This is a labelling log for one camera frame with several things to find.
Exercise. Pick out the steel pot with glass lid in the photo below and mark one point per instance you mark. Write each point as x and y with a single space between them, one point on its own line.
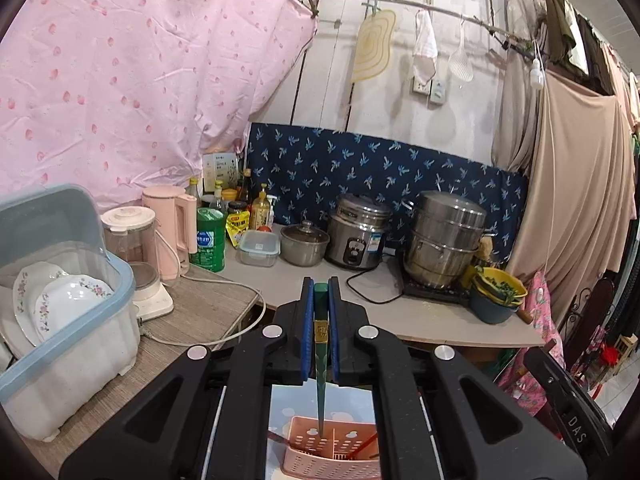
305 247

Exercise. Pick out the steel steamer pot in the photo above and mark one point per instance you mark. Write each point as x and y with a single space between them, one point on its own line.
445 240

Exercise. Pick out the small wooden stool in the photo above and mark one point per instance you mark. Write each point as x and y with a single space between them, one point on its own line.
624 355

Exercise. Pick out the white floral plate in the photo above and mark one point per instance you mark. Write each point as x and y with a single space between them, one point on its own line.
27 295
70 305

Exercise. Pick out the white dish rack with lid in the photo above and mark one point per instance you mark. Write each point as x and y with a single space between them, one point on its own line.
75 375

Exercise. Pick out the green chopstick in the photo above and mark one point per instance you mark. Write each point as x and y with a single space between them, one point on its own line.
320 360

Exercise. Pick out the pink plastic utensil basket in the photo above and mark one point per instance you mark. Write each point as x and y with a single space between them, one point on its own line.
310 450

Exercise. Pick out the yellow oil bottle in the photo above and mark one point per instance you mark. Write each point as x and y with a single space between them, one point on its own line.
260 212

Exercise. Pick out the white carton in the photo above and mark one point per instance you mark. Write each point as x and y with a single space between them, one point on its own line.
222 172

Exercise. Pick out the pink dotted sheet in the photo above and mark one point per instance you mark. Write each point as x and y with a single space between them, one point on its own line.
125 85

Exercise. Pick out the yellow seasoning packet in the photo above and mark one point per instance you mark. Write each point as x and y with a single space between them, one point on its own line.
237 227

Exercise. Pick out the dark sauce bottle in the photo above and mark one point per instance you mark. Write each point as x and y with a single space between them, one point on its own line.
244 187

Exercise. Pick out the pink electric kettle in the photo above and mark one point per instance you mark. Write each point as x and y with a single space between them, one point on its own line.
167 230

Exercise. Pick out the white wall socket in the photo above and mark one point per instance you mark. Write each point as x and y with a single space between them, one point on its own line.
421 86

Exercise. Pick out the white wall switch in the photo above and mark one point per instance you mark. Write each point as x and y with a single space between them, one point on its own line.
438 92

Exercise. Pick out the clear glass bottle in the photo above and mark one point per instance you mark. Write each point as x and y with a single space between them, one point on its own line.
194 192

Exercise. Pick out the blue leaf-print cloth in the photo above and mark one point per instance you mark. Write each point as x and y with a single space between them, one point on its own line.
380 165

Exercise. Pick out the yellow-lid jar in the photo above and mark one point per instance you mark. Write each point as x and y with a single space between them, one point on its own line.
229 197

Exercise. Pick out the white skimmer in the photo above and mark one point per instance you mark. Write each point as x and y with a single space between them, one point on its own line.
461 65

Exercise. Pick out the white pump bottle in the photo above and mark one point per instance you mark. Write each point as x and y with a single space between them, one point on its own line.
271 212

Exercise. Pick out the white hanging cloth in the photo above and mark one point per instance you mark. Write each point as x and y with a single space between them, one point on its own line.
425 45

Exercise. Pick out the metal hanging rod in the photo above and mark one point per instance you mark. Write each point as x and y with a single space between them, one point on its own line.
400 1

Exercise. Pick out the beige curtain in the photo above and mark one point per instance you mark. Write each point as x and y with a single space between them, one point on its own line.
575 185

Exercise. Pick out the pink floral cloth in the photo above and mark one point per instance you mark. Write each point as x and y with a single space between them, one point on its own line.
537 310

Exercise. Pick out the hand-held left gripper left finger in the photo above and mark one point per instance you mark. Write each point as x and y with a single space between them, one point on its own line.
308 330

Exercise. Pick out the dark hanging clothes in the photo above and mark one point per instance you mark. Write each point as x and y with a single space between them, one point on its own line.
562 25

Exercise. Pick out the glass food container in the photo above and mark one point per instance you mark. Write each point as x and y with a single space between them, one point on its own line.
258 249

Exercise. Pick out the white hanging bulb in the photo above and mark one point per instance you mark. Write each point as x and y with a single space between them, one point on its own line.
537 75

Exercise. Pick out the beige cutting board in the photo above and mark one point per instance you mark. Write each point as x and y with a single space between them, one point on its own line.
372 50

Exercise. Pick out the white blender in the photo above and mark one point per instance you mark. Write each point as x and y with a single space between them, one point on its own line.
132 245

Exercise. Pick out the blue bowl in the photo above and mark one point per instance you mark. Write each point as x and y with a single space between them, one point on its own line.
490 310

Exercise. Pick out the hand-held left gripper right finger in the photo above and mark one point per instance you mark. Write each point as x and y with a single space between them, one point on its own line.
334 330

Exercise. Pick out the steel rice cooker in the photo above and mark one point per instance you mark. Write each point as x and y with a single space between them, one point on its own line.
357 235

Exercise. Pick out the black induction cooker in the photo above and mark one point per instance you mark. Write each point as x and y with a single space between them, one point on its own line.
430 290

